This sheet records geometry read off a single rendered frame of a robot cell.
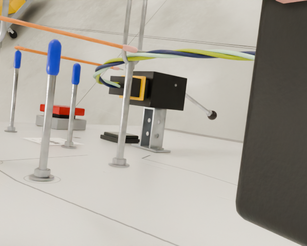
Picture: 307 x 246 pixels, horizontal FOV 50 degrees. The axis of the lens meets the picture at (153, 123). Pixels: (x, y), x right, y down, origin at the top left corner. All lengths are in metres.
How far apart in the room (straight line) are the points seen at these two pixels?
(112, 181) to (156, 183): 0.03
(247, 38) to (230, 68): 0.27
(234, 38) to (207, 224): 2.21
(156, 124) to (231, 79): 1.69
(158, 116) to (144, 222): 0.24
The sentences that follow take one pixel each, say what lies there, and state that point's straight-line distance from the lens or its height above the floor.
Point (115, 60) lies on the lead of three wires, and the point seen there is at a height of 1.26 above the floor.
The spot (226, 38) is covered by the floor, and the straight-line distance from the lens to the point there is 2.38.
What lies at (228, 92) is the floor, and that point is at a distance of 2.00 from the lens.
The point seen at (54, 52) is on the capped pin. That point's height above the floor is 1.31.
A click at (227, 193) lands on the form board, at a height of 1.19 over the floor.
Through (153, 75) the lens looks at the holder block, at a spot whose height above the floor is 1.18.
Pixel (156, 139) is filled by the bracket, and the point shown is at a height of 1.12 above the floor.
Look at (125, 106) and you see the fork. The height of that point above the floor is 1.23.
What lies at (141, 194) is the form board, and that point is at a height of 1.24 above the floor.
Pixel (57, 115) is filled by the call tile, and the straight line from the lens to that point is 0.53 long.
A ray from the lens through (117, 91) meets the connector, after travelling 0.36.
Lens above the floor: 1.40
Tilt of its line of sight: 43 degrees down
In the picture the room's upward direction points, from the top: 35 degrees counter-clockwise
